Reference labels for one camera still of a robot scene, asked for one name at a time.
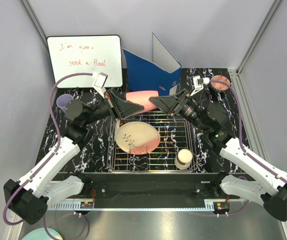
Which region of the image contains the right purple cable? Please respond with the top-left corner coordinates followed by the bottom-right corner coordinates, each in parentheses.
top-left (188, 77), bottom-right (287, 216)

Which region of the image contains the beige brown cup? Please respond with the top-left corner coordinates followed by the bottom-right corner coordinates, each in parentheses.
top-left (174, 149), bottom-right (193, 170)

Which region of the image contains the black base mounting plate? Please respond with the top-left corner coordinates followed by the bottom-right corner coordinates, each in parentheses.
top-left (63, 171), bottom-right (234, 210)

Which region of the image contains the wire dish rack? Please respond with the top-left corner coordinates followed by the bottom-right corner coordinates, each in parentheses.
top-left (107, 110), bottom-right (198, 173)

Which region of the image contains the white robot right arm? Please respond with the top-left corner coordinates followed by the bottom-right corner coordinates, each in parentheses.
top-left (149, 90), bottom-right (287, 222)

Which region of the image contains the whiteboard with red writing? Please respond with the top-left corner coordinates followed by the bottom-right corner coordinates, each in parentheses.
top-left (47, 35), bottom-right (123, 88)

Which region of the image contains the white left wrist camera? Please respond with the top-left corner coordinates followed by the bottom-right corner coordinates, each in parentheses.
top-left (92, 72), bottom-right (108, 98)

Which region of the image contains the red blue patterned bowl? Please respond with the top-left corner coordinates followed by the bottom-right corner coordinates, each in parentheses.
top-left (210, 75), bottom-right (231, 92)

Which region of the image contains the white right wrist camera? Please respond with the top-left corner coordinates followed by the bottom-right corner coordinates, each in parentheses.
top-left (190, 75), bottom-right (210, 96)

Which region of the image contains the blue ring binder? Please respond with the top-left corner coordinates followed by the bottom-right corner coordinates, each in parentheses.
top-left (123, 34), bottom-right (182, 96)

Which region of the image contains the pink beige plate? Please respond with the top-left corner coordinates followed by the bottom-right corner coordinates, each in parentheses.
top-left (115, 121), bottom-right (161, 155)

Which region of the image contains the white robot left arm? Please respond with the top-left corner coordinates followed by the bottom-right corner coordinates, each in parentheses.
top-left (3, 90), bottom-right (144, 225)

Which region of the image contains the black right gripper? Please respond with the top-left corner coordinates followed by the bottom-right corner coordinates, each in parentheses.
top-left (150, 88), bottom-right (209, 132)

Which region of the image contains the light blue plate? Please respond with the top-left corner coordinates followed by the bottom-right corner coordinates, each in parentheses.
top-left (22, 228), bottom-right (63, 240)

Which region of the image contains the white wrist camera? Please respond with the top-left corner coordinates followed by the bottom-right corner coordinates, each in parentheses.
top-left (92, 72), bottom-right (108, 98)
top-left (190, 75), bottom-right (210, 96)

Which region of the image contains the lavender cup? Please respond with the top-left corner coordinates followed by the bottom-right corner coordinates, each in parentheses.
top-left (56, 94), bottom-right (74, 113)

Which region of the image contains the pink cup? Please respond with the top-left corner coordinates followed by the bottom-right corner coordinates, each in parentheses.
top-left (125, 90), bottom-right (159, 115)

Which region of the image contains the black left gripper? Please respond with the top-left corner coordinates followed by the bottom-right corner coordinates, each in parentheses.
top-left (83, 87), bottom-right (145, 126)

